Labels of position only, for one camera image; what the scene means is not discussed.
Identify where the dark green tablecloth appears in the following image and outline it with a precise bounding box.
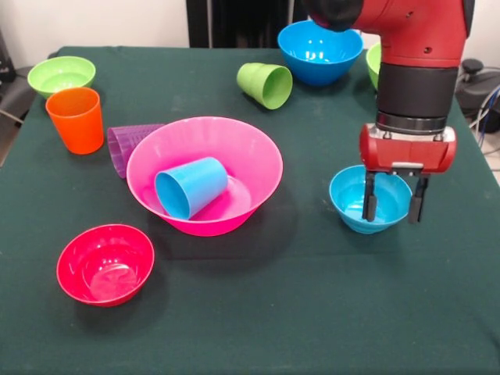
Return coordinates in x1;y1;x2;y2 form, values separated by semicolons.
0;45;500;375

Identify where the green cup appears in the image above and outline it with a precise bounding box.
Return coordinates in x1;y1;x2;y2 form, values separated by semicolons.
236;62;294;110

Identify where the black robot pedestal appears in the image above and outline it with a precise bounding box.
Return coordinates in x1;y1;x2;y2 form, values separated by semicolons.
186;0;312;48

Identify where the tangle of cables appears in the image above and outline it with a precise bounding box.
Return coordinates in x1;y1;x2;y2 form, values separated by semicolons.
468;84;500;173

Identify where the large green bowl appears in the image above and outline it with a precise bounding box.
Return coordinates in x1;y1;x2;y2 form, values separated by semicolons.
366;41;383;91

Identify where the large blue bowl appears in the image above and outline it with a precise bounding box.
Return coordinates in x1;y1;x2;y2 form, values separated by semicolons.
277;20;365;87

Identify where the small cyan bowl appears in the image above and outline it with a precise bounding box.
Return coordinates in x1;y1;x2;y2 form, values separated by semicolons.
328;164;414;235

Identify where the small magenta bowl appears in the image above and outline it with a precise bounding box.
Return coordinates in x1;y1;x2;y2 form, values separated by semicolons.
55;223;155;308

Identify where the large pink bowl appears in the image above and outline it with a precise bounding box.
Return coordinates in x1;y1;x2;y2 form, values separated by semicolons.
125;116;284;238

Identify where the purple cup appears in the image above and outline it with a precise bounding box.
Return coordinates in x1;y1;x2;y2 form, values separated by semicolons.
106;123;166;180

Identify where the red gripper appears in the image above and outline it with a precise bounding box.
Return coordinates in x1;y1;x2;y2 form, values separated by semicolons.
359;123;458;224

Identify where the blue cup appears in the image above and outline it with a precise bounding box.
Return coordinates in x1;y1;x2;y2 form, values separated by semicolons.
154;156;229;221

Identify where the small green bowl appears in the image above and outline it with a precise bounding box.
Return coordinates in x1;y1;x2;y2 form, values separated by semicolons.
27;55;97;100

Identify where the orange red cup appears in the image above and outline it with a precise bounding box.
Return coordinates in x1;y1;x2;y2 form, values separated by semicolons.
45;86;105;155

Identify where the black device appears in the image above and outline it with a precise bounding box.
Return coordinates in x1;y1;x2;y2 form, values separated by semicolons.
0;29;16;83

